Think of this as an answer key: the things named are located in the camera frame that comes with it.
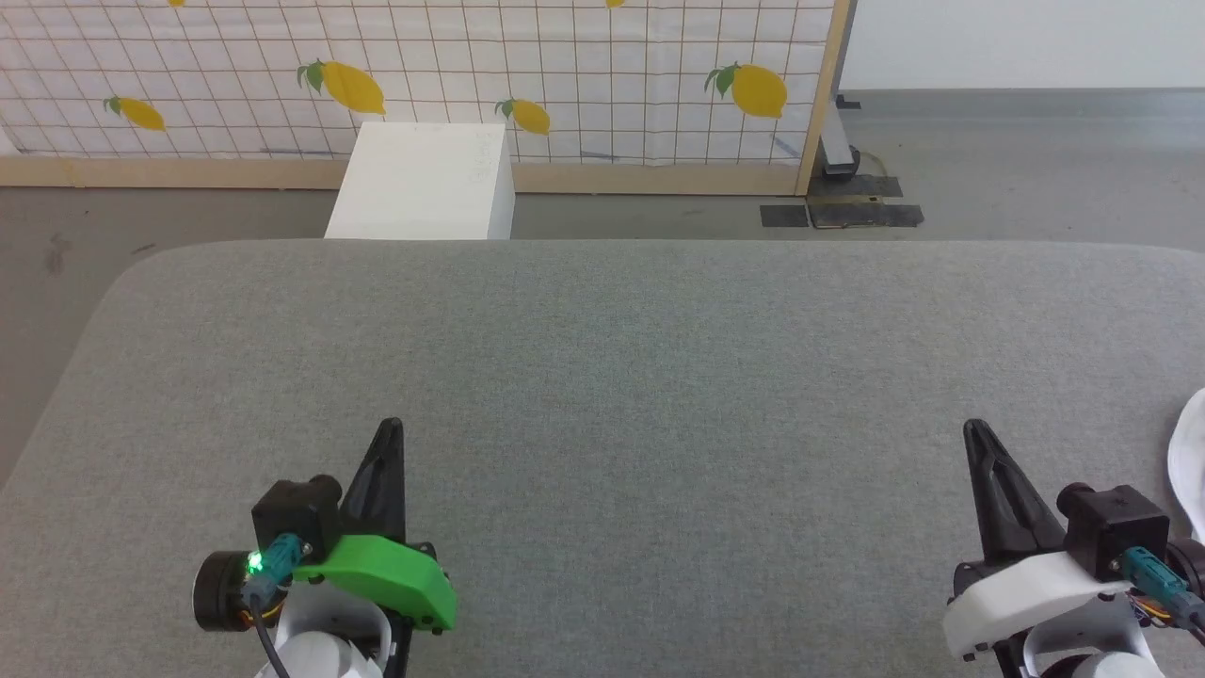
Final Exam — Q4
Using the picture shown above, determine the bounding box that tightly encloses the light blue shirt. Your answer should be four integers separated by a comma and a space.
1166, 386, 1205, 549

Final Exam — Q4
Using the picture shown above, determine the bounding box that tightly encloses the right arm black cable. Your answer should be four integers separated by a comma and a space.
1121, 546, 1205, 634

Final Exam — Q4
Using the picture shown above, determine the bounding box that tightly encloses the white rectangular box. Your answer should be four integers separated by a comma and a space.
324, 121, 517, 241

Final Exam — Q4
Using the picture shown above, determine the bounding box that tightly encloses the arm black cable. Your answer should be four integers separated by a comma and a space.
1121, 546, 1205, 634
243, 533, 312, 678

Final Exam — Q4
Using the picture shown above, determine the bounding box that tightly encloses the lemon print grid screen panel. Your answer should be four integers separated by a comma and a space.
0, 0, 859, 198

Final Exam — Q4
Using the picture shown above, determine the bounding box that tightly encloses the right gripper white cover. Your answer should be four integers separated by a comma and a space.
942, 418, 1205, 661

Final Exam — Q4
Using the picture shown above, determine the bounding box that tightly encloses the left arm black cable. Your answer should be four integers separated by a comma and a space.
243, 533, 312, 678

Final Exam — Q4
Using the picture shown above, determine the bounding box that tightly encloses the grey metal screen foot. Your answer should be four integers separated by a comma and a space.
817, 92, 860, 183

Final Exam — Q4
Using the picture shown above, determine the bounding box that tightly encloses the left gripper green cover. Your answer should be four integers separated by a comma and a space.
192, 417, 459, 635

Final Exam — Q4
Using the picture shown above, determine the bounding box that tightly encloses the black floor mat under foot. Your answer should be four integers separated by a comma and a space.
810, 175, 904, 200

